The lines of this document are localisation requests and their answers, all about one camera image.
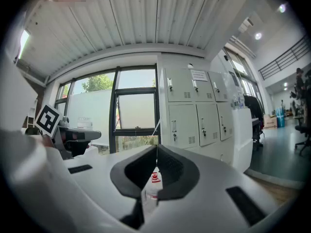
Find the black jacket on chair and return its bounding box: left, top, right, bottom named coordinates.
left=243, top=95, right=266, bottom=131

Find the dark metal railing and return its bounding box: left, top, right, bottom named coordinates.
left=258, top=35, right=311, bottom=80

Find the white locker cabinet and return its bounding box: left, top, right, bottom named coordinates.
left=162, top=66, right=235, bottom=155

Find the white blind cord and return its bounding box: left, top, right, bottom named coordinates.
left=152, top=119, right=161, bottom=137

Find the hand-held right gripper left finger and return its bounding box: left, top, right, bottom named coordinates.
left=110, top=144, right=156, bottom=199

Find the blue bin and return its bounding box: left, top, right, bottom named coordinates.
left=276, top=107, right=286, bottom=128

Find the black window frame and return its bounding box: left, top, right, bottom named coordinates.
left=54, top=66, right=161, bottom=154

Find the black office chair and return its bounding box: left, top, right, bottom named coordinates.
left=294, top=98, right=311, bottom=156

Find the white paper notice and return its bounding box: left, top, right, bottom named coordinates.
left=190, top=69, right=206, bottom=82

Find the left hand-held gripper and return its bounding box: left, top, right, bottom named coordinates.
left=35, top=104, right=102, bottom=160

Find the white partition counter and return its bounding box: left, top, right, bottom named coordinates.
left=232, top=107, right=254, bottom=172

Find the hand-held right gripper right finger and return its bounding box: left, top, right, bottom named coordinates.
left=156, top=144, right=201, bottom=201

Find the brown cardboard box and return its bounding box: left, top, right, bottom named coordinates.
left=263, top=114, right=278, bottom=129

